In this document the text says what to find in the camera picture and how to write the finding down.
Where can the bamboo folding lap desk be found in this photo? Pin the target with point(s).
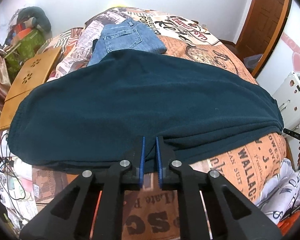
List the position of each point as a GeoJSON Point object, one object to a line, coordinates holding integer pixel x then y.
{"type": "Point", "coordinates": [33, 73]}

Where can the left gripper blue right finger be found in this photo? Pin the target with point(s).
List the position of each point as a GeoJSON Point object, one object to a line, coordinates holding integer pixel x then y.
{"type": "Point", "coordinates": [159, 163]}

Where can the brown wooden door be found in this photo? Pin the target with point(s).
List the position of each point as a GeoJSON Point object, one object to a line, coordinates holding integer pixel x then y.
{"type": "Point", "coordinates": [264, 18]}

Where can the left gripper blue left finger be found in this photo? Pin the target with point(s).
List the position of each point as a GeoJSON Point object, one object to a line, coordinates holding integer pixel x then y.
{"type": "Point", "coordinates": [142, 162]}

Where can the folded blue jeans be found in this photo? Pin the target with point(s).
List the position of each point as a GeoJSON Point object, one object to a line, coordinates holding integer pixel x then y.
{"type": "Point", "coordinates": [129, 34]}

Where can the grey bin on floor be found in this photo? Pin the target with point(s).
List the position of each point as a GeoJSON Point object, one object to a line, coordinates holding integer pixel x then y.
{"type": "Point", "coordinates": [252, 61]}

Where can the newspaper print bed blanket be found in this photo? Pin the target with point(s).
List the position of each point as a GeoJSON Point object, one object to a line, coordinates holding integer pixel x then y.
{"type": "Point", "coordinates": [213, 195]}

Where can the dark navy fleece pants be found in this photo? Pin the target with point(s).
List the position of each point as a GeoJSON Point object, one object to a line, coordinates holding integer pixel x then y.
{"type": "Point", "coordinates": [91, 117]}

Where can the green patterned storage bag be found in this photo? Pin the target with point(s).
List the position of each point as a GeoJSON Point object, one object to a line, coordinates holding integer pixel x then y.
{"type": "Point", "coordinates": [25, 49]}

